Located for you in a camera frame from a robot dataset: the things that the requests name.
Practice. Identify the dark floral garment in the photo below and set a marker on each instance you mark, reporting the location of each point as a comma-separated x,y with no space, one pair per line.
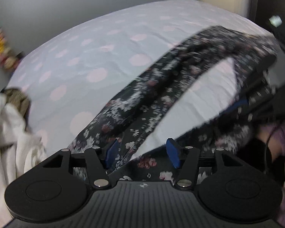
133,114

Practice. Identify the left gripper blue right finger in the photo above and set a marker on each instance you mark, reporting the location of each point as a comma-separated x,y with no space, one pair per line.
186,159

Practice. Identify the polka dot bed sheet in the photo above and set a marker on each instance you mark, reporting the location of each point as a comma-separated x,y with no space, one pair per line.
70,78

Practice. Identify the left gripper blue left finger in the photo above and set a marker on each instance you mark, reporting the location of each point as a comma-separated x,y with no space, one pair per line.
98,161

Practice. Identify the olive striped garment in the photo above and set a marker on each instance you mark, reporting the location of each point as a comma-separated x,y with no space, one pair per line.
19,99

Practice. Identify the white cotton garment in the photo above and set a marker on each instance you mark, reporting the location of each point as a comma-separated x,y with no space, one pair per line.
20,151

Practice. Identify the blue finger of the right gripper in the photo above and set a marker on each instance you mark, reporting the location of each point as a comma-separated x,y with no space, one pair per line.
232,109

